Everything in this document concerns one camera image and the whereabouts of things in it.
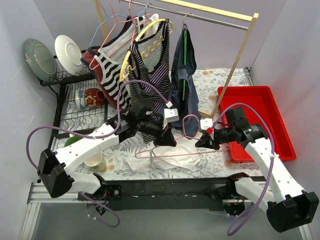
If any pink wire hanger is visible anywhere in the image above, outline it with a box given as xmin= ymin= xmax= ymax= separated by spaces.
xmin=134 ymin=114 xmax=230 ymax=161

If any white tank top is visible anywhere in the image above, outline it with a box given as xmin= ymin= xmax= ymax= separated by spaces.
xmin=124 ymin=137 xmax=201 ymax=173

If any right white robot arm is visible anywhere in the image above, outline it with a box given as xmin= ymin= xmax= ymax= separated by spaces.
xmin=195 ymin=103 xmax=320 ymax=236

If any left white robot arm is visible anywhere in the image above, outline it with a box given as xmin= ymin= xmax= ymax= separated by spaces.
xmin=37 ymin=98 xmax=179 ymax=200

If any navy blue tank top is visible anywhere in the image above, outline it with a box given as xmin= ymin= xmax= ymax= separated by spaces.
xmin=168 ymin=24 xmax=201 ymax=138

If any purple striped tank top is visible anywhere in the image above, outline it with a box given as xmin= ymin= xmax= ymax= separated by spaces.
xmin=127 ymin=19 xmax=173 ymax=143

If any yellow hanger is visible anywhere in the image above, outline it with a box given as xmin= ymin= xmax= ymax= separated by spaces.
xmin=119 ymin=18 xmax=172 ymax=84

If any black white striped top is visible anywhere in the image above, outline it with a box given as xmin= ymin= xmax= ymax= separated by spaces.
xmin=94 ymin=16 xmax=147 ymax=109

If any maroon tank top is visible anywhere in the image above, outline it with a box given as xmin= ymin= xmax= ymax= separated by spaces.
xmin=81 ymin=16 xmax=132 ymax=109

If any green hanger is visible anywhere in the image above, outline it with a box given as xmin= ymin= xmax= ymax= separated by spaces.
xmin=182 ymin=24 xmax=187 ymax=101

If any pink hanger on rack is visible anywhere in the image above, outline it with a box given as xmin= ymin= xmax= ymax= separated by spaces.
xmin=89 ymin=0 xmax=153 ymax=70

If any floral table mat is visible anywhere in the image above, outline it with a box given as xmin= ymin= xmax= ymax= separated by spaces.
xmin=48 ymin=67 xmax=266 ymax=182

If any red plastic bin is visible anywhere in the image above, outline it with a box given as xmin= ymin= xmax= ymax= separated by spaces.
xmin=219 ymin=86 xmax=297 ymax=164

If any light green mug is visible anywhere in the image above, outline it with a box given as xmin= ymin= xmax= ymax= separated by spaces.
xmin=84 ymin=153 xmax=106 ymax=172

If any red floral bowl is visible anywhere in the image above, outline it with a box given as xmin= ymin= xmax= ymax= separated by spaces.
xmin=84 ymin=88 xmax=105 ymax=108

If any black dish rack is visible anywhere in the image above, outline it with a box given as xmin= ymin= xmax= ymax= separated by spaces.
xmin=37 ymin=49 xmax=111 ymax=183

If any blue white cup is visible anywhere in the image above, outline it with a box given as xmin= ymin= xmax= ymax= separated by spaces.
xmin=74 ymin=89 xmax=87 ymax=110

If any green bowl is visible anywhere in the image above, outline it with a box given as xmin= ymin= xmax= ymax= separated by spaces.
xmin=64 ymin=135 xmax=82 ymax=147

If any white plate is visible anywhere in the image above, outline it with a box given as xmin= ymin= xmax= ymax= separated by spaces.
xmin=54 ymin=35 xmax=84 ymax=75

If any wooden clothes rack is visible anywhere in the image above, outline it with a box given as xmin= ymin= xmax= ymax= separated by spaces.
xmin=94 ymin=0 xmax=260 ymax=121

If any green patterned plate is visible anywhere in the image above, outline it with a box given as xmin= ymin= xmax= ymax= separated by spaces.
xmin=23 ymin=38 xmax=58 ymax=83

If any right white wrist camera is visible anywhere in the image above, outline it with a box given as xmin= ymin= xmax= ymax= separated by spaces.
xmin=199 ymin=118 xmax=214 ymax=135

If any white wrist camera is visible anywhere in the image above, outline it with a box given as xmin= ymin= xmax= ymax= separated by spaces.
xmin=162 ymin=101 xmax=180 ymax=129
xmin=199 ymin=118 xmax=214 ymax=135

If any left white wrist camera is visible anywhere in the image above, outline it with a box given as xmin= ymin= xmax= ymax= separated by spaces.
xmin=162 ymin=101 xmax=180 ymax=129

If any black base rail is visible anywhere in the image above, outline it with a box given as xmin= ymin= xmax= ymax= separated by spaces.
xmin=77 ymin=177 xmax=245 ymax=211

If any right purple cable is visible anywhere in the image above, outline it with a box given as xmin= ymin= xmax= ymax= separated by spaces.
xmin=212 ymin=102 xmax=276 ymax=237

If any blue wire hanger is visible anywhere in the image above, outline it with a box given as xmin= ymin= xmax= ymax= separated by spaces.
xmin=89 ymin=0 xmax=151 ymax=47

